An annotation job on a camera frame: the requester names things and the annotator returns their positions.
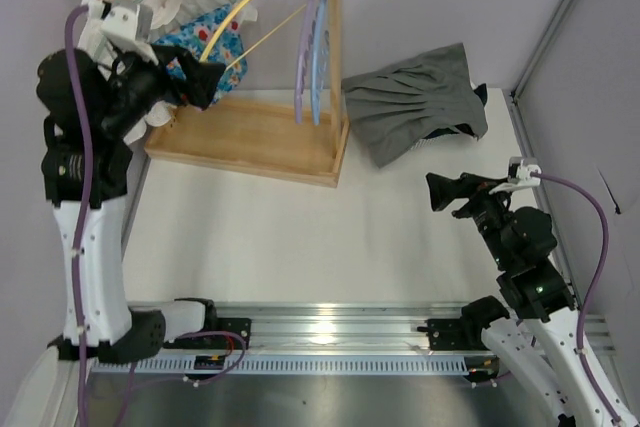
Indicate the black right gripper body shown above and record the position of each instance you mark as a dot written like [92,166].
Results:
[463,193]

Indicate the wooden clothes rack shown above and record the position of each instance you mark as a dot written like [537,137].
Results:
[262,138]

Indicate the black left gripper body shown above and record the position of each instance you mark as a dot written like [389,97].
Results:
[170,73]

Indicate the white perforated plastic basket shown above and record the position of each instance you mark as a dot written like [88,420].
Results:
[424,142]

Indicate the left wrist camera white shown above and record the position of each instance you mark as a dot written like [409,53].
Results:
[125,24]

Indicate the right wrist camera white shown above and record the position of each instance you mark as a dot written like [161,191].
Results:
[523,173]

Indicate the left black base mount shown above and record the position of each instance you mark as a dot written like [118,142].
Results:
[218,336]

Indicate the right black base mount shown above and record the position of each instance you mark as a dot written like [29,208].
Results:
[448,334]

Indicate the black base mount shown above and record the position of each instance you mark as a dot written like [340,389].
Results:
[448,334]
[218,336]

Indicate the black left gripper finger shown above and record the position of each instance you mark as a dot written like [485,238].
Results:
[192,82]
[165,54]

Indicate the grey pleated skirt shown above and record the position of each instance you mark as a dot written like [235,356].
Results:
[390,109]

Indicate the white slotted cable duct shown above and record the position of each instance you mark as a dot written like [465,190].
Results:
[255,364]

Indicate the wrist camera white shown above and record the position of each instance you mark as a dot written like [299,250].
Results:
[125,24]
[523,173]

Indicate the dark green plaid garment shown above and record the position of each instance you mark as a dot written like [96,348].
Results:
[481,91]

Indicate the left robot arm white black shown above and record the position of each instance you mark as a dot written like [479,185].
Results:
[90,111]

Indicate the purple hanger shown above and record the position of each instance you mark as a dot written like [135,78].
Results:
[302,60]

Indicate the blue floral garment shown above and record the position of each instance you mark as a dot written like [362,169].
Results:
[195,36]

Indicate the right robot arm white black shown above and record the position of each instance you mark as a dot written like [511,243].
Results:
[535,328]

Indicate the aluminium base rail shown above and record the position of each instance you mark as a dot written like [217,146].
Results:
[336,328]

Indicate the light blue hanger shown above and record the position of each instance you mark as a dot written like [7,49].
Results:
[319,58]

